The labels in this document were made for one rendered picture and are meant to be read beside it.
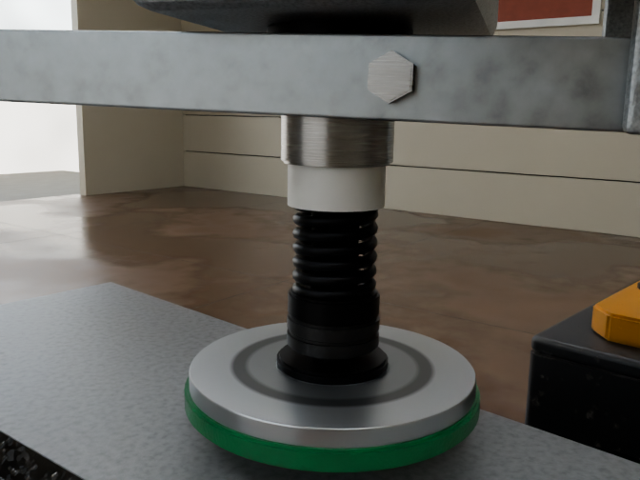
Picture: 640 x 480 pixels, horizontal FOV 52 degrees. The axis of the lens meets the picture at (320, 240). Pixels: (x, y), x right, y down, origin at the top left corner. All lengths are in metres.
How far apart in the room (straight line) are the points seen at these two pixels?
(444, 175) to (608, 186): 1.64
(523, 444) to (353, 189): 0.24
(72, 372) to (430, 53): 0.44
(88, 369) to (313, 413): 0.30
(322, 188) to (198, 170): 8.98
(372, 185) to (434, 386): 0.15
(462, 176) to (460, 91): 6.69
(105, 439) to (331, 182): 0.26
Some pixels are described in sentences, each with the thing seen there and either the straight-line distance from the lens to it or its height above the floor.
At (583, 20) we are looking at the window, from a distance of 6.71.
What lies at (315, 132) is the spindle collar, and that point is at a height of 1.03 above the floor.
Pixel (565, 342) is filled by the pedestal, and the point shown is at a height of 0.74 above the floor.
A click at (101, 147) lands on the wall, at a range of 8.77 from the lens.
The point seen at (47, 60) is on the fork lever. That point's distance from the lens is 0.51.
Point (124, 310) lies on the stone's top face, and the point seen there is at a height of 0.80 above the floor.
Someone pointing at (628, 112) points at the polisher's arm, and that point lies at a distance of 0.38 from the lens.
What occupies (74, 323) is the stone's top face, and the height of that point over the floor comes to 0.80.
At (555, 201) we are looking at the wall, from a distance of 6.76.
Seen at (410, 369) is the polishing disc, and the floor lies 0.86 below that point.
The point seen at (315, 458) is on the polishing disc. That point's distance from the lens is 0.42.
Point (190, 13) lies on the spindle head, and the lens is 0.43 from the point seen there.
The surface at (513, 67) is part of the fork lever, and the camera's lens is 0.40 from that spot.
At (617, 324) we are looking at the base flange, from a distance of 1.01.
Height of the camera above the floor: 1.05
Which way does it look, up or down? 11 degrees down
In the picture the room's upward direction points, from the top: 1 degrees clockwise
